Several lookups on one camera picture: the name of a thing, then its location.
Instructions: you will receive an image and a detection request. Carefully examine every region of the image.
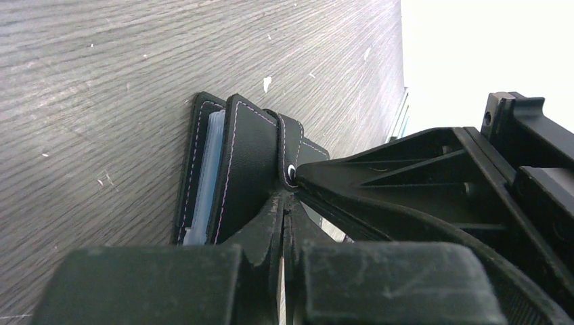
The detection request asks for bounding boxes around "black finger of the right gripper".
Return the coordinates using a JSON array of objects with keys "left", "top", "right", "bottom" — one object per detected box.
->
[{"left": 296, "top": 127, "right": 521, "bottom": 225}]

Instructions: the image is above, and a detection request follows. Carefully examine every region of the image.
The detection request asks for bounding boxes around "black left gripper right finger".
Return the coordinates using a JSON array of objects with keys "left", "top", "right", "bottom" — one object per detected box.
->
[{"left": 284, "top": 198, "right": 508, "bottom": 324}]

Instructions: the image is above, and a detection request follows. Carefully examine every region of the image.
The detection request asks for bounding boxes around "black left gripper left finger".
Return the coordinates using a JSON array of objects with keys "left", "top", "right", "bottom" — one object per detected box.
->
[{"left": 31, "top": 192, "right": 285, "bottom": 324}]

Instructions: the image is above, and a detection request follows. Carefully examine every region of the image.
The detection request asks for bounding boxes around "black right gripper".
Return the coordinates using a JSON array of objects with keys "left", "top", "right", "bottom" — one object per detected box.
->
[{"left": 298, "top": 92, "right": 573, "bottom": 324}]

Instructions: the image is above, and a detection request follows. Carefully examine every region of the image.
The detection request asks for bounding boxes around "black leather card holder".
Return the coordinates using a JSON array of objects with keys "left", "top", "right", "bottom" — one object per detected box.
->
[{"left": 171, "top": 92, "right": 330, "bottom": 245}]

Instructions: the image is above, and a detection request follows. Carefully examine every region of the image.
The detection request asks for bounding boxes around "aluminium front rail frame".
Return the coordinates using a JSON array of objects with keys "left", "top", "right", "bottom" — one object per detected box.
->
[{"left": 385, "top": 87, "right": 410, "bottom": 143}]

